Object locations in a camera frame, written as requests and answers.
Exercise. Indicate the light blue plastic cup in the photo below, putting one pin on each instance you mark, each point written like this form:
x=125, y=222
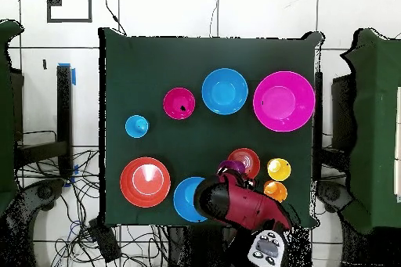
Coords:
x=134, y=127

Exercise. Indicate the black side frame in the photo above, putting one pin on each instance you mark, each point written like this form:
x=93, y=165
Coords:
x=343, y=113

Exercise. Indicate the dark green side cloth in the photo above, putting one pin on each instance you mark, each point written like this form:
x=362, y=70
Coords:
x=7, y=107
x=376, y=123

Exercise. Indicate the small crimson plastic bowl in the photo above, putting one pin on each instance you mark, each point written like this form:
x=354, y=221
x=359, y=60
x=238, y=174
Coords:
x=175, y=101

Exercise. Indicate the orange plastic cup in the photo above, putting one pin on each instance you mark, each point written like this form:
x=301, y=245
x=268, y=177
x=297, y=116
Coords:
x=275, y=189

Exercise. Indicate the black power brick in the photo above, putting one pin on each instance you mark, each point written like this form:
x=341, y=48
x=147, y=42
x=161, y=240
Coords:
x=105, y=242

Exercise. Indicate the dark green tablecloth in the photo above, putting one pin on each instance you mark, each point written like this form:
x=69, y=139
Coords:
x=156, y=66

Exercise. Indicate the white panel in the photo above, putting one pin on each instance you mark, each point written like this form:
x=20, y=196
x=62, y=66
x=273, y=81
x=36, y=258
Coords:
x=398, y=154

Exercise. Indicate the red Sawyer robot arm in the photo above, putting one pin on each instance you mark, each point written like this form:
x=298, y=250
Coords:
x=244, y=204

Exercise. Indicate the black stand base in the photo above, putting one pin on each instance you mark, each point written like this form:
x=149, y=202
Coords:
x=332, y=195
x=44, y=191

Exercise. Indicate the small orange-red plastic bowl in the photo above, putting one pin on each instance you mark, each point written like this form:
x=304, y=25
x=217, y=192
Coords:
x=247, y=159

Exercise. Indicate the grey square floor frame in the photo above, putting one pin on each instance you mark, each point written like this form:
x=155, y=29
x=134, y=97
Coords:
x=69, y=20

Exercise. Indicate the large orange-red plastic bowl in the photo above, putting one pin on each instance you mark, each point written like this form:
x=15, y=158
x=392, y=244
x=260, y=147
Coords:
x=138, y=185

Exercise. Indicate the blue plastic bowl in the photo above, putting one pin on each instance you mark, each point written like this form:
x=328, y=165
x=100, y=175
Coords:
x=184, y=199
x=224, y=91

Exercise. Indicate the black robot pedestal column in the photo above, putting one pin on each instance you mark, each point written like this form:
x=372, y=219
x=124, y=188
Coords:
x=180, y=248

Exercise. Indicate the purple plastic cup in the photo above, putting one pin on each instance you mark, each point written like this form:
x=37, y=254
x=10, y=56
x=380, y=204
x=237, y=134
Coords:
x=231, y=165

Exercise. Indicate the yellow plastic cup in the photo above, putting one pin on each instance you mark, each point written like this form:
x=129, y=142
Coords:
x=278, y=170

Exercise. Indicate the large pink plastic bowl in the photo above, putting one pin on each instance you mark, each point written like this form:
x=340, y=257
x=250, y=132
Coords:
x=283, y=104

